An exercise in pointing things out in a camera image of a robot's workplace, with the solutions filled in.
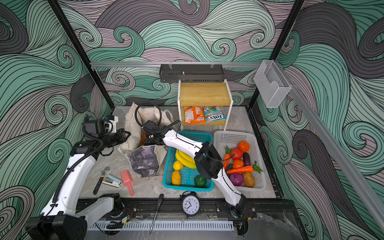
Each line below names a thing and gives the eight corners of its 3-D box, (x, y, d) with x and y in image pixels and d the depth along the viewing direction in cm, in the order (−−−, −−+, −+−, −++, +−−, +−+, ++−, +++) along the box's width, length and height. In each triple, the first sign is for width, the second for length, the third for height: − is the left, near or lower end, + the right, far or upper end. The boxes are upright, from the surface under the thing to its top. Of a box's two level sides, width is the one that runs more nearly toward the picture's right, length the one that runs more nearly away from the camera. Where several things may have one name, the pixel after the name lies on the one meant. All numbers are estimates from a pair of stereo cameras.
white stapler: (103, 183, 84) (101, 181, 81) (109, 175, 87) (107, 173, 84) (118, 188, 82) (116, 187, 80) (123, 180, 85) (121, 178, 83)
